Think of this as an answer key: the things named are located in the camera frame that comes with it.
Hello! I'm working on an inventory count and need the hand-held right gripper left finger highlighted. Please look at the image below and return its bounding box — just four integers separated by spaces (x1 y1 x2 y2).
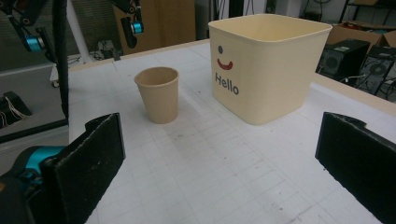
40 112 126 224

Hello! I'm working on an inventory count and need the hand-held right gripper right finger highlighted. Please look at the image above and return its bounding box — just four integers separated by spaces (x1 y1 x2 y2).
315 111 396 224

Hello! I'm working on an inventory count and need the brown paper cup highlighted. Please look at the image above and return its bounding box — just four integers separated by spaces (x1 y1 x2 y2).
134 66 180 125

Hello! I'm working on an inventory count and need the cream plastic bin smiley print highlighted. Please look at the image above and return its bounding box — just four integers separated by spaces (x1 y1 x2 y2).
207 13 333 126

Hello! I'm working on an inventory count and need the black computer case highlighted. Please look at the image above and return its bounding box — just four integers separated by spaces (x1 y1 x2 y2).
317 38 372 86
355 46 396 101

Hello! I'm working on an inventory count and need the black sleeved vertical pole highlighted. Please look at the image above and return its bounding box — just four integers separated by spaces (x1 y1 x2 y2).
51 0 70 120

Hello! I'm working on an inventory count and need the cardboard box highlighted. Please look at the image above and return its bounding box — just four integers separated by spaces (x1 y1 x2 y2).
325 21 396 49

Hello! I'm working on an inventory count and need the white pole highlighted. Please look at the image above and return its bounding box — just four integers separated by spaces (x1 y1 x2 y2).
66 0 93 64

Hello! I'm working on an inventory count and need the black metal shelf rack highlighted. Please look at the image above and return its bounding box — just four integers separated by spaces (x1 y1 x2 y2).
338 0 396 32

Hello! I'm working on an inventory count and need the dark device with white wires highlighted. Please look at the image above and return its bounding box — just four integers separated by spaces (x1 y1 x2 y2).
0 91 33 129

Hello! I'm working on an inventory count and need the tangle of black cables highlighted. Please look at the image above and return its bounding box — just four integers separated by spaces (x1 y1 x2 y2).
88 39 123 63

